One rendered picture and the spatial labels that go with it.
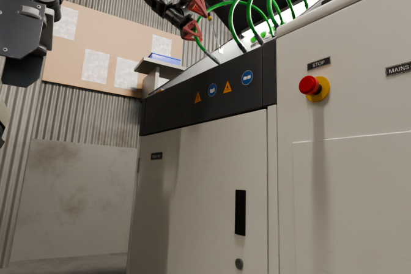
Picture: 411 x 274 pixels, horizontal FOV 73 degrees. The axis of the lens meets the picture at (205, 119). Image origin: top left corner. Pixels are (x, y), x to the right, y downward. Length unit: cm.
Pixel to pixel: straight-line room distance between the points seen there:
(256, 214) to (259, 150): 14
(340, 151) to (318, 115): 8
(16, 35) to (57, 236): 200
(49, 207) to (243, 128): 211
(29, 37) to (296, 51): 64
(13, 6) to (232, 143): 64
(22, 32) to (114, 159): 193
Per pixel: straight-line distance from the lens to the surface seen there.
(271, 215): 63
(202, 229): 80
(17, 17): 86
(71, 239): 265
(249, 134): 68
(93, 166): 261
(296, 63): 64
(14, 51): 83
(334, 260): 56
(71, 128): 264
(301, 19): 68
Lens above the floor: 61
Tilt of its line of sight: 13 degrees up
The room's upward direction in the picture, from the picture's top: 2 degrees clockwise
